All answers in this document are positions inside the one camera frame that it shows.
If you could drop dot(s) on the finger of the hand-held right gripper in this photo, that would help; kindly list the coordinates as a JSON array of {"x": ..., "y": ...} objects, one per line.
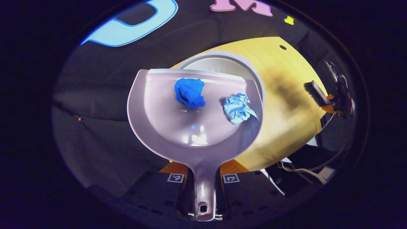
[{"x": 330, "y": 108}]

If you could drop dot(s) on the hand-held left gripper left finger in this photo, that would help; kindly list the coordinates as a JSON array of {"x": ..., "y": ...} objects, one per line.
[{"x": 159, "y": 190}]

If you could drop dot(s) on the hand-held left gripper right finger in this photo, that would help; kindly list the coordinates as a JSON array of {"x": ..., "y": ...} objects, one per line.
[{"x": 244, "y": 194}]

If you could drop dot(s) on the pale pink small broom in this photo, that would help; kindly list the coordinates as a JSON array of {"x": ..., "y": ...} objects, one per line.
[{"x": 318, "y": 92}]

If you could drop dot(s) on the pale pink dustpan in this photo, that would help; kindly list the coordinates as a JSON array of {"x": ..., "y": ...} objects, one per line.
[{"x": 178, "y": 127}]

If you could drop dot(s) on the light blue paper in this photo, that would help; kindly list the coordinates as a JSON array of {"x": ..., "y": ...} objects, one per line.
[{"x": 237, "y": 108}]

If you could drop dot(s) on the dark blue paper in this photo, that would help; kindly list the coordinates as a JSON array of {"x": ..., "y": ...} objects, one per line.
[{"x": 190, "y": 92}]

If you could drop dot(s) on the white ribbed garbage bin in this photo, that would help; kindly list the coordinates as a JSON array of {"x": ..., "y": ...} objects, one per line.
[{"x": 219, "y": 65}]

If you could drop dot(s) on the black backdrop cloth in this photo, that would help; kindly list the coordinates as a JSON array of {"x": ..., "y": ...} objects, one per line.
[{"x": 95, "y": 127}]

